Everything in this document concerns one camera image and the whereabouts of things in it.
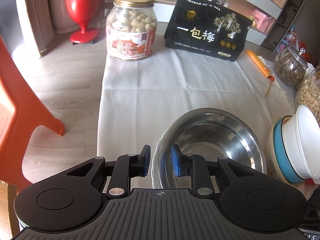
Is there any small glass seed jar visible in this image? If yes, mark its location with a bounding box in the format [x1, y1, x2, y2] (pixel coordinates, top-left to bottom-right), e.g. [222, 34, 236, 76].
[273, 45, 309, 87]

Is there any black snack bag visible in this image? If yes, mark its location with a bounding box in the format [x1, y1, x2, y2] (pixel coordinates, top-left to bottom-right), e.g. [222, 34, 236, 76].
[164, 0, 254, 62]

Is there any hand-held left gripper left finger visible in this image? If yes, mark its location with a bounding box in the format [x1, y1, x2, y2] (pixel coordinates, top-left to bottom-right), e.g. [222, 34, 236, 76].
[66, 144, 151, 198]

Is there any stainless steel bowl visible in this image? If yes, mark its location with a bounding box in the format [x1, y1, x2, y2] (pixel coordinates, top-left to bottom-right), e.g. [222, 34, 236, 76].
[157, 108, 267, 189]

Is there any floral white plate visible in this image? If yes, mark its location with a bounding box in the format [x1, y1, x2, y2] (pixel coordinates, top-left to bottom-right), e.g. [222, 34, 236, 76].
[151, 129, 166, 188]

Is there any wooden board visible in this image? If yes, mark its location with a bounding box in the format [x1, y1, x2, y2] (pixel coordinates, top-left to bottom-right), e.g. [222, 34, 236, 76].
[0, 180, 21, 240]

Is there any white tablecloth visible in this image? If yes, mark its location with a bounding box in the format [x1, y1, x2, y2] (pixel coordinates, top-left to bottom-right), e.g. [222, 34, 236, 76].
[96, 44, 298, 161]

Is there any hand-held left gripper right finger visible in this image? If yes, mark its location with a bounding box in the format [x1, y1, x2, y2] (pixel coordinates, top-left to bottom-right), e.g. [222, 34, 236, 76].
[171, 144, 253, 198]

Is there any colourful toy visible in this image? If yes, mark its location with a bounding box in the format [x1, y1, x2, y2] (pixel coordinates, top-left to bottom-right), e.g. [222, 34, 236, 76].
[282, 24, 298, 53]

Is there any orange chopstick packet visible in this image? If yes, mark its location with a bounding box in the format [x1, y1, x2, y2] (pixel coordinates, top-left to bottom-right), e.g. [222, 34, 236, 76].
[246, 50, 275, 97]

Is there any pink box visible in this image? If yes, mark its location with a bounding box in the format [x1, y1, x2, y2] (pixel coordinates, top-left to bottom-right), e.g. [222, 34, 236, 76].
[251, 8, 275, 31]

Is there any orange plastic chair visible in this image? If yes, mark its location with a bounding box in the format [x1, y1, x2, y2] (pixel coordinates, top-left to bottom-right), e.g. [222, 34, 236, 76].
[0, 37, 66, 191]

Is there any white plastic bowl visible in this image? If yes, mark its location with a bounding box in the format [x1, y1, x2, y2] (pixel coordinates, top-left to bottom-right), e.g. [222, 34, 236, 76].
[282, 104, 320, 180]

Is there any white wooden TV cabinet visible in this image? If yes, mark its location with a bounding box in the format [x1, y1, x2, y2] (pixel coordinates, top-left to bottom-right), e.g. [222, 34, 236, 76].
[152, 0, 286, 53]

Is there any cream ceramic bowl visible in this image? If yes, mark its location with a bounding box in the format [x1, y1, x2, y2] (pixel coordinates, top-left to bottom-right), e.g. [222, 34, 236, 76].
[265, 116, 305, 187]

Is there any plastic jar of coated peanuts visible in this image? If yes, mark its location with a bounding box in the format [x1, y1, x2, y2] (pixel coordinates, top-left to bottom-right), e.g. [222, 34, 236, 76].
[105, 0, 158, 61]

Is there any blue enamel bowl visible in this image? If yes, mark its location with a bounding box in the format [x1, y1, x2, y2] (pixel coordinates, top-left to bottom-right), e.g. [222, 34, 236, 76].
[273, 124, 305, 184]

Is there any large glass peanut jar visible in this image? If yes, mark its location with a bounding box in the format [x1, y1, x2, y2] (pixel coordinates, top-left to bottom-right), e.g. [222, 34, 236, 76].
[295, 66, 320, 128]

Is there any red vase-shaped bin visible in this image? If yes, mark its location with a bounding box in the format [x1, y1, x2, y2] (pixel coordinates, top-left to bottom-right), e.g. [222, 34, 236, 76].
[61, 0, 104, 45]

